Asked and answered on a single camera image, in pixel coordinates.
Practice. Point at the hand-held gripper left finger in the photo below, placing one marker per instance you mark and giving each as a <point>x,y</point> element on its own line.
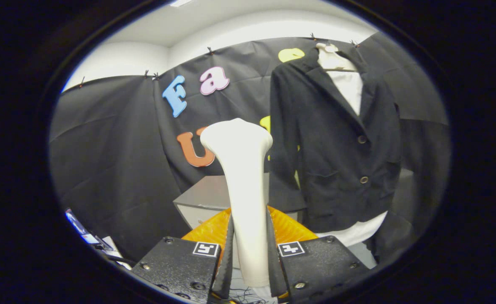
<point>224,261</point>

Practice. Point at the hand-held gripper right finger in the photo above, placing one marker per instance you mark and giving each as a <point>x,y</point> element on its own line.
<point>274,261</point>

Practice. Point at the white garment steamer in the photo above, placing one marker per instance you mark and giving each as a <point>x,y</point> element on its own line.
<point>243,190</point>

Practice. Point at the black jacket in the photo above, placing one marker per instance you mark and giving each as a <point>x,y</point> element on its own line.
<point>336,169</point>

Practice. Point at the white clothes hanger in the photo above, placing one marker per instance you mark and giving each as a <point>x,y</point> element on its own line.
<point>334,61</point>

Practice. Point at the grey metal cabinet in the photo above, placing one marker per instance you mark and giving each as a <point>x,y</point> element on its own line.
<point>205,194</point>

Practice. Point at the blue and white flat object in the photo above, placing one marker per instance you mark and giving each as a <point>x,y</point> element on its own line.
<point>83,230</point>

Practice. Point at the black backdrop cloth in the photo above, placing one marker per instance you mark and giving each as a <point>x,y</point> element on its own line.
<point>117,147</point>

